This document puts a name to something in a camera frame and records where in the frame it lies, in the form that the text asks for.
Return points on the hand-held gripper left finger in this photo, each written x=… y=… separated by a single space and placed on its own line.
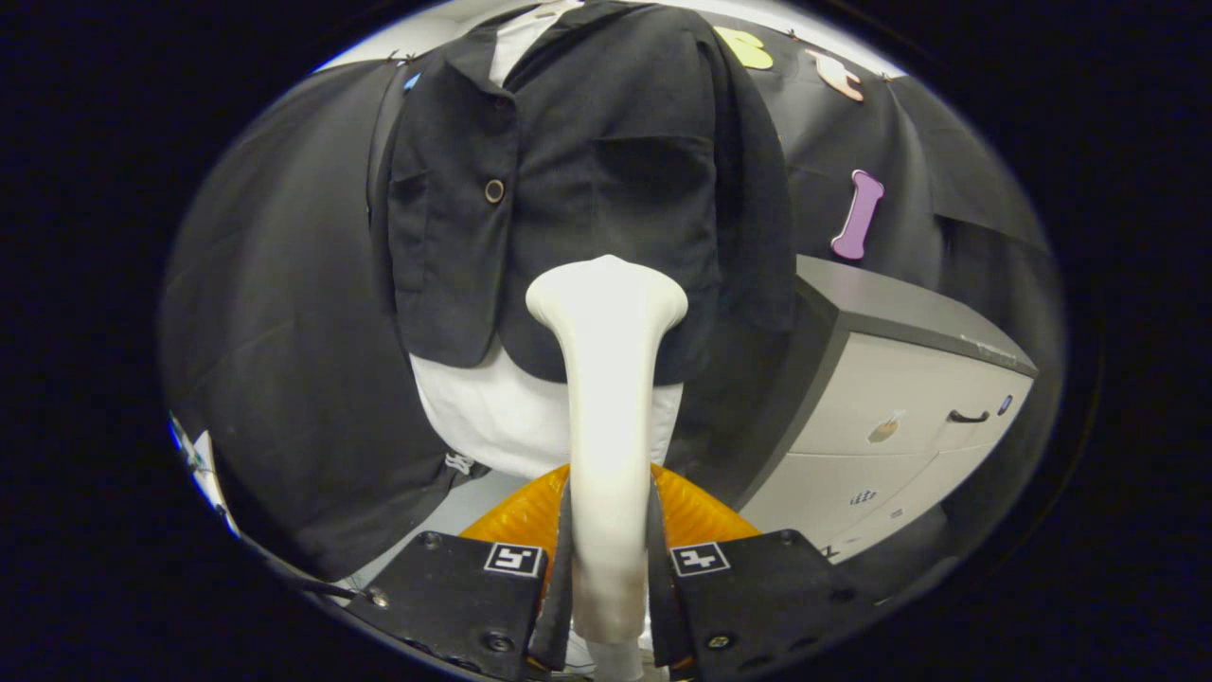
x=559 y=616

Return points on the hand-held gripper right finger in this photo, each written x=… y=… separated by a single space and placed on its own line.
x=663 y=616

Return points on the white printed sheet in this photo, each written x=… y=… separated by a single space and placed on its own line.
x=204 y=464

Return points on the white garment steamer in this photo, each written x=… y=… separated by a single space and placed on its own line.
x=606 y=398

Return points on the black suit jacket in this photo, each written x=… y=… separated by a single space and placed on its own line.
x=615 y=189

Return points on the white shirt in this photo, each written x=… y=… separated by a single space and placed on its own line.
x=492 y=417

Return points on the grey cabinet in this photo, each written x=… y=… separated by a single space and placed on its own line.
x=900 y=379

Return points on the black backdrop cloth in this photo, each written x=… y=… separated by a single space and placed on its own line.
x=284 y=332

